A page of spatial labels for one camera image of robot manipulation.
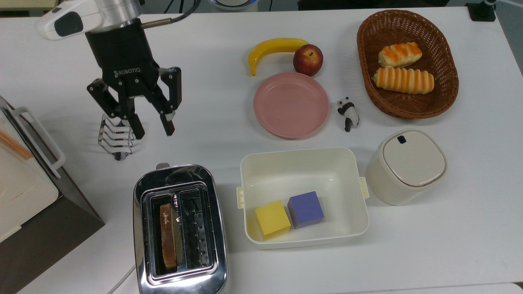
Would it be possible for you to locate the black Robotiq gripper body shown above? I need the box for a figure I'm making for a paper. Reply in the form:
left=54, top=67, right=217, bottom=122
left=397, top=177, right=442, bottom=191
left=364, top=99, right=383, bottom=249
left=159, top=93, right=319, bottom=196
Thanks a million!
left=85, top=18, right=161, bottom=93

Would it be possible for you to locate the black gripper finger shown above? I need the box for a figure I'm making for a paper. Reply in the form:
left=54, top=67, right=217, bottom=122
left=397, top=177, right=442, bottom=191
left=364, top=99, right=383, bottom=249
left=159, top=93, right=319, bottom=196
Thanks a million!
left=143, top=67, right=182, bottom=136
left=87, top=78, right=145, bottom=140

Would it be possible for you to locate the brown bread slice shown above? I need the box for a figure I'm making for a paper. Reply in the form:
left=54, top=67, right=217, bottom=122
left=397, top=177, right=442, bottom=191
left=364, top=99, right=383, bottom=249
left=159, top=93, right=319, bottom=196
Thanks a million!
left=159, top=203, right=179, bottom=271

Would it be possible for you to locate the chrome and cream toaster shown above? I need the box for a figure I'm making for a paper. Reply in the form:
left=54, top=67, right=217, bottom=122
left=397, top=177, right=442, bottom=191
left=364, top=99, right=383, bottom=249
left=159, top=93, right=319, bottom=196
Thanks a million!
left=133, top=163, right=229, bottom=294

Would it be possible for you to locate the orange glazed bread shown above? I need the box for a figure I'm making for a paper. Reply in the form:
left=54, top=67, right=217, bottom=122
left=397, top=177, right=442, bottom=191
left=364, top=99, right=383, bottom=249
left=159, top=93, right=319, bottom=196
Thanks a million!
left=378, top=42, right=423, bottom=69

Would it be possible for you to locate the striped bread roll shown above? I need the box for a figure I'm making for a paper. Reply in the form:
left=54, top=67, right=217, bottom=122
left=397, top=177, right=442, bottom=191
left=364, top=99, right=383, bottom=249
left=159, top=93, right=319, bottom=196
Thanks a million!
left=371, top=67, right=435, bottom=95

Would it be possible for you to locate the light wooden furniture edge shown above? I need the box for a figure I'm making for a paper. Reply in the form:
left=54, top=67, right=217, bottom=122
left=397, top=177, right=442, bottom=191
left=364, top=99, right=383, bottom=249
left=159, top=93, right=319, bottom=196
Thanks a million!
left=0, top=0, right=56, bottom=11

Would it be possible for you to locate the yellow banana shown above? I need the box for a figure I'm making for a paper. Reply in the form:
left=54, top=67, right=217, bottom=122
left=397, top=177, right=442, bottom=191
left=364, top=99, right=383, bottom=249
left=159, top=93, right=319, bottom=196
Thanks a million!
left=248, top=38, right=310, bottom=76

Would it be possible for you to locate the pink plate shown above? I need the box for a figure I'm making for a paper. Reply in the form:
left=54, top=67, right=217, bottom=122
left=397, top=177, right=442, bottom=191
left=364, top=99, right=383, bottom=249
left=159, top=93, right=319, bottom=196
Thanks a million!
left=253, top=72, right=330, bottom=139

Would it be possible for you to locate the red apple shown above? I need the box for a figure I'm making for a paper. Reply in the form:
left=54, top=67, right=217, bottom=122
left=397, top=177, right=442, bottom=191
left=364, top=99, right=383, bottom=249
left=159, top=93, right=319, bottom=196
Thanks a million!
left=293, top=44, right=324, bottom=77

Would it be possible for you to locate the white plastic bin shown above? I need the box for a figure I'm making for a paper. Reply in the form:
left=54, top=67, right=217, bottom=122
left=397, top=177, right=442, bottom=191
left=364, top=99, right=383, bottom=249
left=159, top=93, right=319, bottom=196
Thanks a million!
left=236, top=147, right=370, bottom=250

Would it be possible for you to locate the yellow cube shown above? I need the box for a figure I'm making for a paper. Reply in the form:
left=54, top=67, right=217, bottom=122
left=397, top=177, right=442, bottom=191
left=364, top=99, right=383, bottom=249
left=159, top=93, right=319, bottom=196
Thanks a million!
left=255, top=200, right=292, bottom=241

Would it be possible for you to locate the purple cube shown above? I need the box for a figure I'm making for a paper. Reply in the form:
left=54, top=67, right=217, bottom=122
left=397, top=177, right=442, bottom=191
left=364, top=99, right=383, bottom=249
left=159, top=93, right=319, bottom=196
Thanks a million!
left=287, top=191, right=325, bottom=229

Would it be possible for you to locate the panda figurine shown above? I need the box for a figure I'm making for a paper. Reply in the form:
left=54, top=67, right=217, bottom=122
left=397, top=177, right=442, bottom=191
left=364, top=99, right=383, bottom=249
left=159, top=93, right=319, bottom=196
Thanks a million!
left=337, top=97, right=360, bottom=132

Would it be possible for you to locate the brown wicker basket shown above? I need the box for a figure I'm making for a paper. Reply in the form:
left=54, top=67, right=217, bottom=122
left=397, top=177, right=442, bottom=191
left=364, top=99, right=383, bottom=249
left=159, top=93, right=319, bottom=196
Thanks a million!
left=357, top=10, right=459, bottom=120

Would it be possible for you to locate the small cream trash can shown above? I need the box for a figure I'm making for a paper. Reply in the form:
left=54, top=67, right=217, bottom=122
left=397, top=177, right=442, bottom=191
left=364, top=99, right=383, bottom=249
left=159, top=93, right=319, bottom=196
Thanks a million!
left=365, top=129, right=449, bottom=206

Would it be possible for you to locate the metal wire toast rack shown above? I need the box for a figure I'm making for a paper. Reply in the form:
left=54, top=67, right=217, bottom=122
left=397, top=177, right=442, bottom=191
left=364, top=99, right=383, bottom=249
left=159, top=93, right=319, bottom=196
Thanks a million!
left=97, top=114, right=135, bottom=161

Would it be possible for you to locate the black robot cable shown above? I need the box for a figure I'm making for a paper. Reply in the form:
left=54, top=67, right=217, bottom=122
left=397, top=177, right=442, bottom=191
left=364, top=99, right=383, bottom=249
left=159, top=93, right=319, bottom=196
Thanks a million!
left=141, top=0, right=201, bottom=29

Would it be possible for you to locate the robot base with blue ring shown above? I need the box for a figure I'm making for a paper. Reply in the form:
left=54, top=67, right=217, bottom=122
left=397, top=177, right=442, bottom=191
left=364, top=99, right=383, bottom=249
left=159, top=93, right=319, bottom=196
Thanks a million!
left=208, top=0, right=260, bottom=11

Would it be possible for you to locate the white toaster power cord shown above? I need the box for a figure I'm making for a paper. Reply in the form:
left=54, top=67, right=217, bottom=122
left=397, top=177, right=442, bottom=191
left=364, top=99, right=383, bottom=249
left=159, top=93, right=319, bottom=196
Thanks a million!
left=107, top=263, right=137, bottom=294

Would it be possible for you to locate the black camera stand base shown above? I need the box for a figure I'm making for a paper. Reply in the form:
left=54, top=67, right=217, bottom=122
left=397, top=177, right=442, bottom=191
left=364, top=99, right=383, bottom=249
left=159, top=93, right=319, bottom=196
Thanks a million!
left=466, top=0, right=497, bottom=22

